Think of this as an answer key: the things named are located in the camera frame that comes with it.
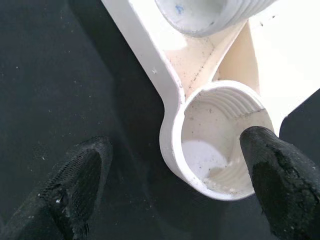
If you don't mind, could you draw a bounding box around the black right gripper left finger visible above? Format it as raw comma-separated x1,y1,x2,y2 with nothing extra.
0,136,114,240

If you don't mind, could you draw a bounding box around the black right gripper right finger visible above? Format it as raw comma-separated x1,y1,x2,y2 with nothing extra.
239,125,320,240

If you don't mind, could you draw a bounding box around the white plastic children table top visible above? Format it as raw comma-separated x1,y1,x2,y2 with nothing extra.
101,0,320,201

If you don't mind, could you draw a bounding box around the black tablecloth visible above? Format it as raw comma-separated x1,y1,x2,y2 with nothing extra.
0,0,320,240

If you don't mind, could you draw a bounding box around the white plastic table leg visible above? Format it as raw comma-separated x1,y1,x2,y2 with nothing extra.
153,0,276,38

